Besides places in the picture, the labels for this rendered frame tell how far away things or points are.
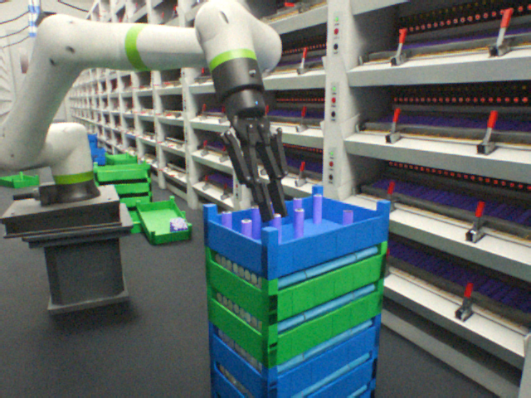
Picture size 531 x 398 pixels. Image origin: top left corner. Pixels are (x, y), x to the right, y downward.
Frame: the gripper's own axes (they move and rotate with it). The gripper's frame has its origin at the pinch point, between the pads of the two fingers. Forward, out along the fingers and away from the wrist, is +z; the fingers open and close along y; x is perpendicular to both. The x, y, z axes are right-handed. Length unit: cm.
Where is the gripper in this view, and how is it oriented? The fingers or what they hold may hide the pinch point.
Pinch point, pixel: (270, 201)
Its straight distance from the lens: 73.7
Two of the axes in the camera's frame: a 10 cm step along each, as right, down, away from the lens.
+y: -7.9, 1.6, -6.0
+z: 2.6, 9.6, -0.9
